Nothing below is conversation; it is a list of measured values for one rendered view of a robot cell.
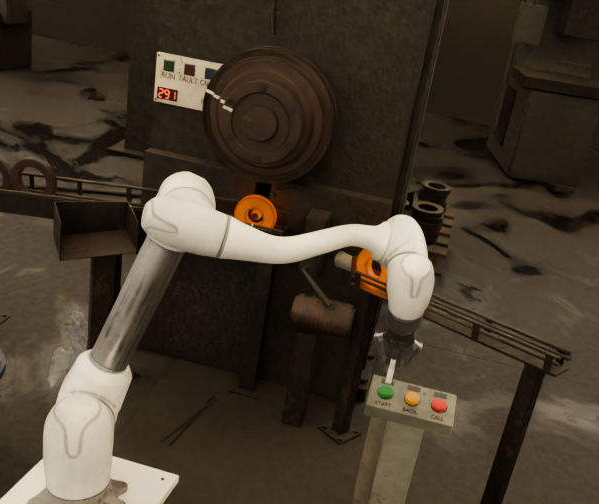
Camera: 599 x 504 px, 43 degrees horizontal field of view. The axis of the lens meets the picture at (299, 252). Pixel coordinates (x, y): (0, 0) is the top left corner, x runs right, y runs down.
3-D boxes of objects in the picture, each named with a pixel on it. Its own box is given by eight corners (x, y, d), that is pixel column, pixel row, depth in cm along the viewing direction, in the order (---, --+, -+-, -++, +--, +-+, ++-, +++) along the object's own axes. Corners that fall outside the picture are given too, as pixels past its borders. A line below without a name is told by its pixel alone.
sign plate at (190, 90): (155, 99, 284) (159, 51, 277) (221, 113, 280) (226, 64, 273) (153, 101, 282) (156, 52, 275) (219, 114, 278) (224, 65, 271)
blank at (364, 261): (369, 292, 267) (363, 294, 265) (357, 250, 268) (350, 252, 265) (402, 284, 256) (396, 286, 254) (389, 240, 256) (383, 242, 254)
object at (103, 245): (50, 371, 297) (54, 201, 268) (118, 365, 307) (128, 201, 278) (56, 402, 280) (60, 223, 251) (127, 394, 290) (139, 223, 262)
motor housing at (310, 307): (280, 404, 299) (300, 285, 278) (333, 418, 296) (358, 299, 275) (271, 423, 288) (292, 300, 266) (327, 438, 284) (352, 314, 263)
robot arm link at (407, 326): (391, 290, 190) (387, 305, 194) (384, 315, 183) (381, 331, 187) (426, 298, 188) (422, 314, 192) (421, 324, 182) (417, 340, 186)
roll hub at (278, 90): (285, 173, 263) (213, 139, 265) (316, 100, 251) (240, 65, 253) (281, 177, 258) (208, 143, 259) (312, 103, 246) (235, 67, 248)
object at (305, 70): (306, 199, 276) (191, 145, 278) (358, 81, 256) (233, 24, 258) (302, 205, 270) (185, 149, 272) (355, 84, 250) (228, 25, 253)
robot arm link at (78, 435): (38, 501, 178) (35, 423, 170) (51, 453, 195) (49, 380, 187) (108, 501, 181) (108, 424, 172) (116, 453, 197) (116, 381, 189)
